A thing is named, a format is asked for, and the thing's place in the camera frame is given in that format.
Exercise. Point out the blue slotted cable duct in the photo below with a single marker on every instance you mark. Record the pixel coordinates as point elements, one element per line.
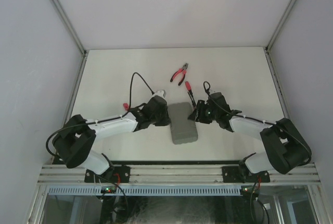
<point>147,190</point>

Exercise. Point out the aluminium frame post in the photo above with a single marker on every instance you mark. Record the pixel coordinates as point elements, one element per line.
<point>270,60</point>
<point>83,54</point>

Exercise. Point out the red handled pliers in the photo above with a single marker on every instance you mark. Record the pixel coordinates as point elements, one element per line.
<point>182,71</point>

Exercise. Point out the red black screwdriver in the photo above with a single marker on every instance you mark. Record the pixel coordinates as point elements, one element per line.
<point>192,99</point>
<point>188,87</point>

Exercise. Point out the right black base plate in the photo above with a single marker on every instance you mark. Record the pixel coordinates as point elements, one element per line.
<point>236,174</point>

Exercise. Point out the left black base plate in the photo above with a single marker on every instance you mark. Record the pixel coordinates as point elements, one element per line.
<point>119,174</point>

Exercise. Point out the red utility knife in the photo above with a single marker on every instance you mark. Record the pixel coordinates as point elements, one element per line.
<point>126,106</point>

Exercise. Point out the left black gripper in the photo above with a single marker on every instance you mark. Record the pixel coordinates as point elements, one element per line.
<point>166,120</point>

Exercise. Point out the left aluminium frame post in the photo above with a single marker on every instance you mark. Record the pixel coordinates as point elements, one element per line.
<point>83,54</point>

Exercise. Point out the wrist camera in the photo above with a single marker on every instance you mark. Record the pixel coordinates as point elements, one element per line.
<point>160,93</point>
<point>210,92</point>

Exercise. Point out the grey plastic tool case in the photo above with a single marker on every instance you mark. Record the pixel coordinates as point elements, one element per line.
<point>182,129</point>

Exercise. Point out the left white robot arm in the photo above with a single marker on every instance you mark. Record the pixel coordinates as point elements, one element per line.
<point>74,142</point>

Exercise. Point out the aluminium mounting rail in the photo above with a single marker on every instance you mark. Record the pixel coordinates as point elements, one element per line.
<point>176,175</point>

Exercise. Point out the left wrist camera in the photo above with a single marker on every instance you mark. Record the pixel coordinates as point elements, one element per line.
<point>160,93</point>

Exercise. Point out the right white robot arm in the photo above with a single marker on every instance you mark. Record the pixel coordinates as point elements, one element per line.
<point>284,146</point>

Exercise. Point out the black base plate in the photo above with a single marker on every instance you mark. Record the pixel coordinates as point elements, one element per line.
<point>236,174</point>
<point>119,174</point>

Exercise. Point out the right aluminium frame post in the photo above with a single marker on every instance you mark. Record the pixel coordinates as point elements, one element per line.
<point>270,60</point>

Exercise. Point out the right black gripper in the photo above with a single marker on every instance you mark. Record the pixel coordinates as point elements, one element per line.
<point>197,114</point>

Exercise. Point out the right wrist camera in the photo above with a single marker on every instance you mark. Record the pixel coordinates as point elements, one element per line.
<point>210,92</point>

